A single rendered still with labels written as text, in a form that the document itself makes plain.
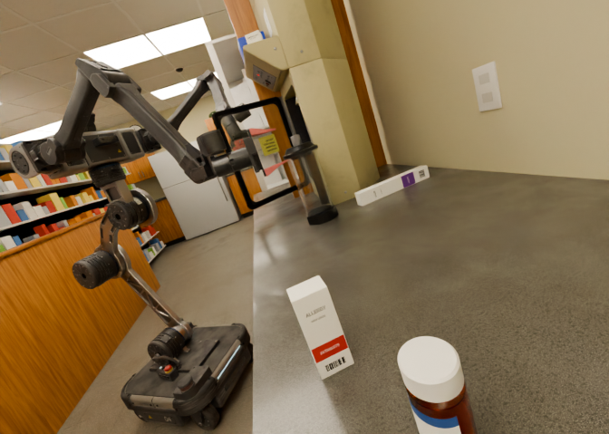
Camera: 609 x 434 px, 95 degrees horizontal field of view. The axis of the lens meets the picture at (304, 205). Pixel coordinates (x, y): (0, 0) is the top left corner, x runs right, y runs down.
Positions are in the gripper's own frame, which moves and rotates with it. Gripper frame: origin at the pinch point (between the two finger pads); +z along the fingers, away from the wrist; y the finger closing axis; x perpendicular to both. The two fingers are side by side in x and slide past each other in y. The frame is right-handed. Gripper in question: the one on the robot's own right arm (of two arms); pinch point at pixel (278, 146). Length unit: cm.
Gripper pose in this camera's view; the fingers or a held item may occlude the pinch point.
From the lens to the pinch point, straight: 84.8
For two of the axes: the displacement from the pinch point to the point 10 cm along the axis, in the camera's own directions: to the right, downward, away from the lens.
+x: -1.7, -1.6, 9.7
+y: -3.2, -9.2, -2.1
